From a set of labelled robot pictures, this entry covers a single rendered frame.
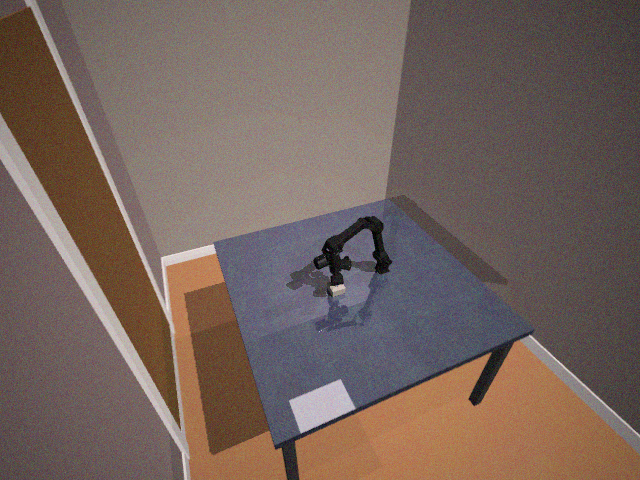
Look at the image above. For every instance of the beige block with hole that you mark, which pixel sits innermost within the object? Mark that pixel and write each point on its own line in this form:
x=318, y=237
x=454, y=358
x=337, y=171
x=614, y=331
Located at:
x=336, y=290

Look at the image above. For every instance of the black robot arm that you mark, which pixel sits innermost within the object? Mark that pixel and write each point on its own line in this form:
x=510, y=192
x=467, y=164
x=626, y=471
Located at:
x=335, y=244

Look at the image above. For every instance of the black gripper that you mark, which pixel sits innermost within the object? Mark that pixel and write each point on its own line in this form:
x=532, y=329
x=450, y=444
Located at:
x=337, y=278

